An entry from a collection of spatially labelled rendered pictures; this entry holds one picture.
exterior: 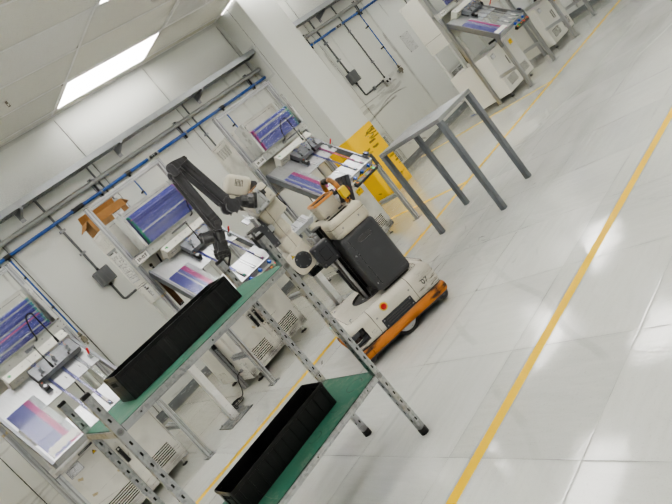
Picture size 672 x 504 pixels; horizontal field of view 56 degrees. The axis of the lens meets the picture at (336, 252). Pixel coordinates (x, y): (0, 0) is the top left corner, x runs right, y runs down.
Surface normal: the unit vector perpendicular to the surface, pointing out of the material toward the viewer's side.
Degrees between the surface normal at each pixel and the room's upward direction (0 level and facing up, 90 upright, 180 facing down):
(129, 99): 90
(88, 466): 90
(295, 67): 90
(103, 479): 90
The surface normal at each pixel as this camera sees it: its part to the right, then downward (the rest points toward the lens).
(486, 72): -0.57, 0.60
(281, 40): 0.54, -0.25
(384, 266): 0.24, 0.03
